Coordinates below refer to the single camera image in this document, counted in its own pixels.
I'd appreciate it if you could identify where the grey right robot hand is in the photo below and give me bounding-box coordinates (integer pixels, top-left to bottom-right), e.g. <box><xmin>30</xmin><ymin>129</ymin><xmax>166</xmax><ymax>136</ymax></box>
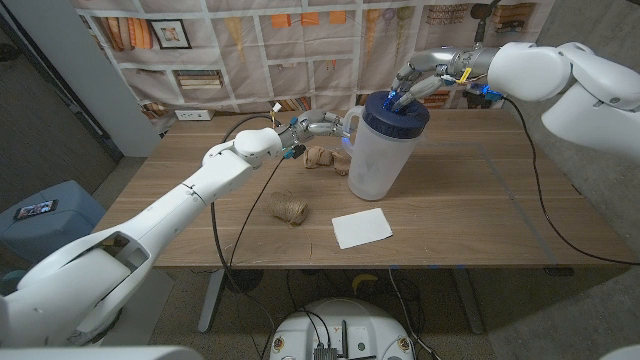
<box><xmin>389</xmin><ymin>46</ymin><xmax>497</xmax><ymax>112</ymax></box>

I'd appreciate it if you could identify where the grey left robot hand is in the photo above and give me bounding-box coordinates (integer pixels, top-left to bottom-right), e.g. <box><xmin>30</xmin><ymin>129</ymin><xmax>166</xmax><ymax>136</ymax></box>
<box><xmin>288</xmin><ymin>108</ymin><xmax>352</xmax><ymax>148</ymax></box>

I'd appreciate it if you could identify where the translucent plastic pitcher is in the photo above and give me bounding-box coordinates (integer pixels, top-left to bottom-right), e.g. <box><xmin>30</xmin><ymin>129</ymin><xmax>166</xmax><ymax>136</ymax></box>
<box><xmin>342</xmin><ymin>104</ymin><xmax>430</xmax><ymax>202</ymax></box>

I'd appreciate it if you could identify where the dark blue pitcher lid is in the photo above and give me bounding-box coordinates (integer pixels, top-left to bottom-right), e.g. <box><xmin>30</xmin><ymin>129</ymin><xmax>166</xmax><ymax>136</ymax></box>
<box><xmin>362</xmin><ymin>89</ymin><xmax>431</xmax><ymax>141</ymax></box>

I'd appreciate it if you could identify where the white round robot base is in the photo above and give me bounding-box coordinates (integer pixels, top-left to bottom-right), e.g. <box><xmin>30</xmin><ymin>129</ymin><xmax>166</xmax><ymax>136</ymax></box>
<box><xmin>269</xmin><ymin>298</ymin><xmax>415</xmax><ymax>360</ymax></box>

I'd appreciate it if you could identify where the crumpled brown rag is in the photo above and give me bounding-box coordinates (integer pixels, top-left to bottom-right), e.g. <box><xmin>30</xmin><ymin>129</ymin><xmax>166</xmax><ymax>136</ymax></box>
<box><xmin>302</xmin><ymin>145</ymin><xmax>351</xmax><ymax>177</ymax></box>

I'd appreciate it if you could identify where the printed bookshelf backdrop cloth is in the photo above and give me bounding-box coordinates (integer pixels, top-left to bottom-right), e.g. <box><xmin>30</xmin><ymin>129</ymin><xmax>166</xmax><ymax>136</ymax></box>
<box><xmin>69</xmin><ymin>0</ymin><xmax>556</xmax><ymax>134</ymax></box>

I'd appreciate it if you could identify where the brown twine ball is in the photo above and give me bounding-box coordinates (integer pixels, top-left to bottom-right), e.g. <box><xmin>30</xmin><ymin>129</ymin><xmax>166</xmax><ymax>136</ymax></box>
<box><xmin>266</xmin><ymin>191</ymin><xmax>310</xmax><ymax>226</ymax></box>

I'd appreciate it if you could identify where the white paper sheet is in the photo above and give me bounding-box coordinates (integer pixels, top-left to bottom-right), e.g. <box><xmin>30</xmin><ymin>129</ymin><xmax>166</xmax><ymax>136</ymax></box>
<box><xmin>331</xmin><ymin>207</ymin><xmax>394</xmax><ymax>250</ymax></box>

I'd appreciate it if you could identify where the white power outlet strip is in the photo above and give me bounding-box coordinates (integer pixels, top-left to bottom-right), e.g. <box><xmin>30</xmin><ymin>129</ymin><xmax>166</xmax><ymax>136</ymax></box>
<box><xmin>174</xmin><ymin>108</ymin><xmax>216</xmax><ymax>122</ymax></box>

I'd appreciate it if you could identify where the yellow curved object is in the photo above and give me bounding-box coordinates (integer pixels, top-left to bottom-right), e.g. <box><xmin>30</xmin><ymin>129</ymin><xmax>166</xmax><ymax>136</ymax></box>
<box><xmin>351</xmin><ymin>272</ymin><xmax>380</xmax><ymax>294</ymax></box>

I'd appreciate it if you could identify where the black round floor object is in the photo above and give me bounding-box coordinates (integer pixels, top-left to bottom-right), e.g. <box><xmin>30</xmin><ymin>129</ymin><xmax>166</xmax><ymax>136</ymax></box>
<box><xmin>222</xmin><ymin>268</ymin><xmax>265</xmax><ymax>295</ymax></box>

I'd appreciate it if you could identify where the grey metal table leg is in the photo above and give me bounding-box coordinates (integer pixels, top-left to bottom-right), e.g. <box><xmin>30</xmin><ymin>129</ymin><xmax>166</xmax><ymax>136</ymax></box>
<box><xmin>452</xmin><ymin>267</ymin><xmax>486</xmax><ymax>335</ymax></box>
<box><xmin>197</xmin><ymin>268</ymin><xmax>226</xmax><ymax>335</ymax></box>

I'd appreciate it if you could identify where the white floor platform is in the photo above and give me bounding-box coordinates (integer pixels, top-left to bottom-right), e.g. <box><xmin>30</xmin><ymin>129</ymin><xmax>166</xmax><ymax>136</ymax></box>
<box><xmin>99</xmin><ymin>268</ymin><xmax>176</xmax><ymax>347</ymax></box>

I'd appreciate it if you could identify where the black smartphone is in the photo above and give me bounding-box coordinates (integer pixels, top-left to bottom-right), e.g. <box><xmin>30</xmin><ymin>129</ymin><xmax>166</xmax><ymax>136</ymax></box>
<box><xmin>13</xmin><ymin>198</ymin><xmax>59</xmax><ymax>222</ymax></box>

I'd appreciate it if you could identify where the teal round object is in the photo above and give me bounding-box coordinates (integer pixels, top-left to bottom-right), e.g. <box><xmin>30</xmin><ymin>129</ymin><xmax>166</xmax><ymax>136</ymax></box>
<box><xmin>0</xmin><ymin>269</ymin><xmax>29</xmax><ymax>296</ymax></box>

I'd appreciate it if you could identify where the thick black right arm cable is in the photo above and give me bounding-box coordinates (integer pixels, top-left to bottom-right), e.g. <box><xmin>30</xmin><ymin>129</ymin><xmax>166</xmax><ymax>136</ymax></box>
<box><xmin>472</xmin><ymin>0</ymin><xmax>502</xmax><ymax>50</ymax></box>

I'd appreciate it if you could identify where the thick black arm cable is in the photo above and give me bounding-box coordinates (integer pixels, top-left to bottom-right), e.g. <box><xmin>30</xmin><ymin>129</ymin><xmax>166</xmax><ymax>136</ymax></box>
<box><xmin>207</xmin><ymin>113</ymin><xmax>276</xmax><ymax>351</ymax></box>
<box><xmin>472</xmin><ymin>0</ymin><xmax>502</xmax><ymax>50</ymax></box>

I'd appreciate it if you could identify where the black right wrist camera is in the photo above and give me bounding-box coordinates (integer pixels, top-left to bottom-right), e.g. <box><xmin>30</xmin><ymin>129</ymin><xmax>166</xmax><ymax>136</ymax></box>
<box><xmin>467</xmin><ymin>83</ymin><xmax>505</xmax><ymax>109</ymax></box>

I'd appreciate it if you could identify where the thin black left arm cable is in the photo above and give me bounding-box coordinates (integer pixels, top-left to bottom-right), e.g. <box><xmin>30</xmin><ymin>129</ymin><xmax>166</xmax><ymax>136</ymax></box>
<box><xmin>227</xmin><ymin>154</ymin><xmax>287</xmax><ymax>281</ymax></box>

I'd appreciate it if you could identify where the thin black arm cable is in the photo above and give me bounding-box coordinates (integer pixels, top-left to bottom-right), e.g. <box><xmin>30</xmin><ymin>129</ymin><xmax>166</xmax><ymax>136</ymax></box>
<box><xmin>501</xmin><ymin>96</ymin><xmax>640</xmax><ymax>266</ymax></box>
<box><xmin>227</xmin><ymin>154</ymin><xmax>287</xmax><ymax>281</ymax></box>

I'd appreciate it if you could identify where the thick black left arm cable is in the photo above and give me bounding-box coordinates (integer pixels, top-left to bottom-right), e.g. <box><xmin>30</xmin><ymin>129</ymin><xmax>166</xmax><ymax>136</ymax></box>
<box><xmin>207</xmin><ymin>113</ymin><xmax>276</xmax><ymax>351</ymax></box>

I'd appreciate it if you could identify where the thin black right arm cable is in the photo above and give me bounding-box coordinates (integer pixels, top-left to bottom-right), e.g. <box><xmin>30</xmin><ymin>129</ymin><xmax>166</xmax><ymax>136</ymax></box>
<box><xmin>501</xmin><ymin>96</ymin><xmax>640</xmax><ymax>266</ymax></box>

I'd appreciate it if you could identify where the black floor cable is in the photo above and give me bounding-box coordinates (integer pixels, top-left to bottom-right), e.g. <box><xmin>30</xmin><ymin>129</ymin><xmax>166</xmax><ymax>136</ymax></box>
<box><xmin>285</xmin><ymin>269</ymin><xmax>332</xmax><ymax>346</ymax></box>

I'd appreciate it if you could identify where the grey floor cable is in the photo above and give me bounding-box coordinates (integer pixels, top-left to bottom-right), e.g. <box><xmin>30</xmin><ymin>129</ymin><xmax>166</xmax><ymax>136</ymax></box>
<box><xmin>388</xmin><ymin>268</ymin><xmax>442</xmax><ymax>360</ymax></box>

